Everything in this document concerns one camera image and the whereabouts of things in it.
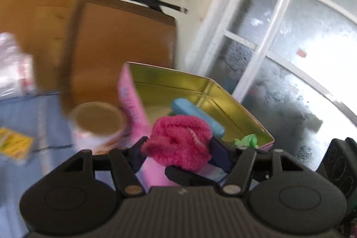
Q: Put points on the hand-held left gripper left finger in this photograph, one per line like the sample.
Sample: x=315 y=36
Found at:
x=136 y=155

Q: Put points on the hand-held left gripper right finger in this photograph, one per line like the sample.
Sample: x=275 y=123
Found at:
x=220 y=154

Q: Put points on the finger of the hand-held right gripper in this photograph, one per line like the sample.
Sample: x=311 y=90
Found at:
x=189 y=178

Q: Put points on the green cloth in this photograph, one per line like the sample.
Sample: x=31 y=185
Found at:
x=245 y=141

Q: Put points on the pink fluffy cloth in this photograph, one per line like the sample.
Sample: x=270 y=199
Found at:
x=178 y=143

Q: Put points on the light blue glasses case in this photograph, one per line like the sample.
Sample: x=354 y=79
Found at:
x=195 y=114

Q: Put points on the pink tin box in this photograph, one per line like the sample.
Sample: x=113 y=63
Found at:
x=195 y=87

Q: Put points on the white snack tub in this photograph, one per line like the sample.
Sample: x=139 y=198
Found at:
x=94 y=126

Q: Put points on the blue tablecloth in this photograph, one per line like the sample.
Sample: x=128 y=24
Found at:
x=41 y=171

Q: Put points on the yellow snack packet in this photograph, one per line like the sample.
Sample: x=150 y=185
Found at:
x=15 y=144

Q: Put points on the white framed frosted glass door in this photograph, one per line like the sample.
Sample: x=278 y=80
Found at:
x=292 y=31

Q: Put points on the plastic bag of paper cups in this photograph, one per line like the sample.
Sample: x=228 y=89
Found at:
x=15 y=68

